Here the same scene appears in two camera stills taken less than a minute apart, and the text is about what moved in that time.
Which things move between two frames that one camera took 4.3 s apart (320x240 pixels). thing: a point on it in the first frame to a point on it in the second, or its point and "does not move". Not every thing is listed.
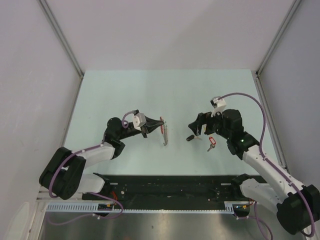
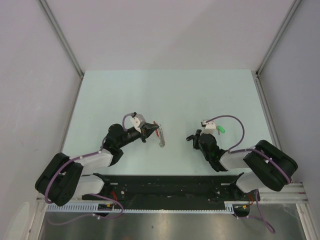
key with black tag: [192, 137] does not move
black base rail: [168, 191] does not move
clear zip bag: [164, 130] to [160, 133]
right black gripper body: [217, 124] to [196, 145]
